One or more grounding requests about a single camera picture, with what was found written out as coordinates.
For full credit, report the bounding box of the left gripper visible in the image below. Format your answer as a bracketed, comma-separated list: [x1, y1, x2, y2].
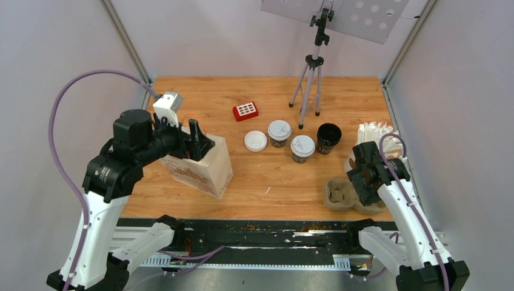
[136, 111, 216, 166]

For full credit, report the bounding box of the white plastic cup lid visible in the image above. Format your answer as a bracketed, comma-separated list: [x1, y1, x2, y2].
[267, 119, 292, 141]

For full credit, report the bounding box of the paper cup of straws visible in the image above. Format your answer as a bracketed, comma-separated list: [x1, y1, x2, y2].
[355, 121, 407, 162]

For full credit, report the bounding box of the tripod stand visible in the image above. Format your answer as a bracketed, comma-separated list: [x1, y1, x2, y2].
[289, 6, 334, 130]

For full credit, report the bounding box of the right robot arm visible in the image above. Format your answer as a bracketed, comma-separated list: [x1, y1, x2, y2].
[346, 141, 470, 290]

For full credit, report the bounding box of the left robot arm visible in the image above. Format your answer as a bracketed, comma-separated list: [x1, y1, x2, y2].
[47, 109, 215, 290]

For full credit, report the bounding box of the red white block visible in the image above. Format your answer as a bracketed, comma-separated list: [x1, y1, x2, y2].
[232, 101, 259, 122]

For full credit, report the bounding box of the brown paper bag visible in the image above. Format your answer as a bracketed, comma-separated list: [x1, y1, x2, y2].
[160, 126, 233, 199]

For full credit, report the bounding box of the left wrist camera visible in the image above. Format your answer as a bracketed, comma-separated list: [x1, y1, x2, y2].
[153, 92, 183, 127]

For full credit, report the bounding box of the brown coffee cup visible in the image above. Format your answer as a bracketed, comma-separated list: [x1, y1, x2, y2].
[270, 138, 287, 147]
[292, 153, 309, 163]

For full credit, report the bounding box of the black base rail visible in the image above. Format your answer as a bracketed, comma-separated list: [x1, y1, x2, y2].
[116, 218, 389, 270]

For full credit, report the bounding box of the cardboard cup carrier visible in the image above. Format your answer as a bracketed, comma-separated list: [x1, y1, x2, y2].
[322, 177, 387, 215]

